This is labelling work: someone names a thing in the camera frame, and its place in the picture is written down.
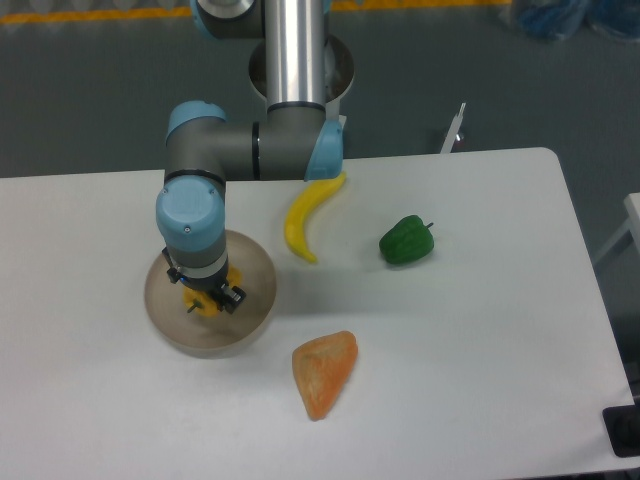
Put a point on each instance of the white metal bracket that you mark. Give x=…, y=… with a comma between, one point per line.
x=454, y=135

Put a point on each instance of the yellow toy bell pepper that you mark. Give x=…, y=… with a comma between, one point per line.
x=200, y=303

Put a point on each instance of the green toy bell pepper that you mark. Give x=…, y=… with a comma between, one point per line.
x=407, y=241

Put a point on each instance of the black device at table edge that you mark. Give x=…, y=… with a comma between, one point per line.
x=622, y=425

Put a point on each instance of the blue plastic bags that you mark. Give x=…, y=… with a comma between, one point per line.
x=559, y=20

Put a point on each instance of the beige round plate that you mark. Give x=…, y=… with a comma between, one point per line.
x=226, y=333

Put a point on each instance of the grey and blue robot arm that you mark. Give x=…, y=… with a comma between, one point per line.
x=297, y=140

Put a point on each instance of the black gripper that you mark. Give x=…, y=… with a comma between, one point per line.
x=226, y=297

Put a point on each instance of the yellow toy banana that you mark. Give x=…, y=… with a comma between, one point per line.
x=302, y=209

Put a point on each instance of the white frame at right edge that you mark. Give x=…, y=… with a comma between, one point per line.
x=625, y=236

